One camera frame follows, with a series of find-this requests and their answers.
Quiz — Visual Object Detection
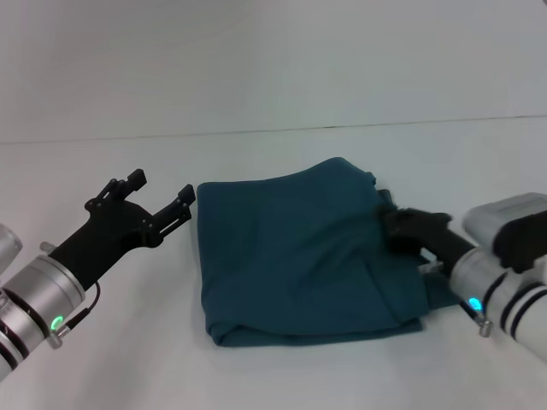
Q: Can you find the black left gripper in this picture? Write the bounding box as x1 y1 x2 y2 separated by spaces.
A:
48 168 197 292

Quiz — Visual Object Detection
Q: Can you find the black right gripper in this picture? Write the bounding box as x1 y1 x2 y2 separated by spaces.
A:
375 206 479 269

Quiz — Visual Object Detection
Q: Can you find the teal t-shirt with FREE print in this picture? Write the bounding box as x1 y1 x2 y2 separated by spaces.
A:
195 156 461 349

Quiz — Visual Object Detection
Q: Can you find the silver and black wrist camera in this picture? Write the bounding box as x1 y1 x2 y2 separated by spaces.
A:
0 223 24 275
463 191 547 275

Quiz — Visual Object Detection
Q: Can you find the silver angled cable connector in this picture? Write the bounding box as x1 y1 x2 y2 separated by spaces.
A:
460 300 496 339

